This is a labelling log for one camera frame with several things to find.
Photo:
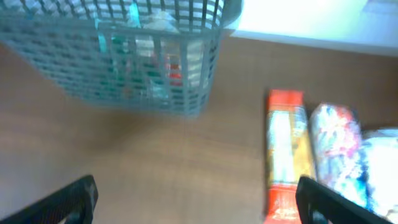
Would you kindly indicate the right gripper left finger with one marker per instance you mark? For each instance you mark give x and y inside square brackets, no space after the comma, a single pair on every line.
[74,203]

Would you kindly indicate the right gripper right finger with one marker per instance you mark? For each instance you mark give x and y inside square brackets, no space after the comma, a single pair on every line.
[313,197]

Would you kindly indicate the orange cracker package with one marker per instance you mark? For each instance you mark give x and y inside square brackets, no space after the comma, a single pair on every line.
[289,154]

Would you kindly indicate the white brown snack bag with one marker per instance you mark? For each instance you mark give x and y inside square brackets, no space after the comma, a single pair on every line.
[380,148]

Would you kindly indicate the green snack bag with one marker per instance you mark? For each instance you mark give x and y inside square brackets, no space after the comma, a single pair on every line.
[136,70]

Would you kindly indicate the beige paper pouch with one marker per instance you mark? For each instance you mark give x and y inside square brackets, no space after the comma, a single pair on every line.
[177,63]

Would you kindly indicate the teal small snack packet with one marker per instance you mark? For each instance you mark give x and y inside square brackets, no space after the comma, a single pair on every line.
[124,13]

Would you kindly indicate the grey plastic basket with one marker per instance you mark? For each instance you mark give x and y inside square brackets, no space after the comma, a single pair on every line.
[58,37]

